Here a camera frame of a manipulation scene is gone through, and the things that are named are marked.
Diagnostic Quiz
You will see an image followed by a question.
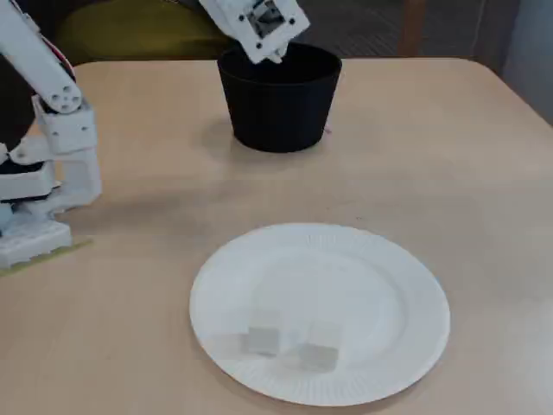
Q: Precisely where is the white cube block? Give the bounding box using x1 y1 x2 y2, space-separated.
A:
297 319 345 375
246 309 281 358

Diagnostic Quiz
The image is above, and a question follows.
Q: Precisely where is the black pot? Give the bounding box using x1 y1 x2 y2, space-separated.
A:
216 41 343 154

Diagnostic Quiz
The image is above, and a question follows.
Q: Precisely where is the white paper plate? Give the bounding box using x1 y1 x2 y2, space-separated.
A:
188 222 452 407

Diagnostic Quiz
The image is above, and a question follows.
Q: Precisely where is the wooden furniture leg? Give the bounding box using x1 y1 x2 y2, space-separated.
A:
399 0 427 57

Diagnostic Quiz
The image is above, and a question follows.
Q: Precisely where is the olive green chair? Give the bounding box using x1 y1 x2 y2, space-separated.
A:
55 0 230 61

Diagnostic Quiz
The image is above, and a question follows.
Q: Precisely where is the green base board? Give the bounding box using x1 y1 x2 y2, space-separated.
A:
0 236 94 278

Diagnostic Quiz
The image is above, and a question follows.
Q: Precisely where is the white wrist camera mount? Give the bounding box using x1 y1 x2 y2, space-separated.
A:
198 0 312 66

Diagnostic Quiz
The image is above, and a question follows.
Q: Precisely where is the red white servo wire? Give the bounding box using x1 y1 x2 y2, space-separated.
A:
41 36 77 81

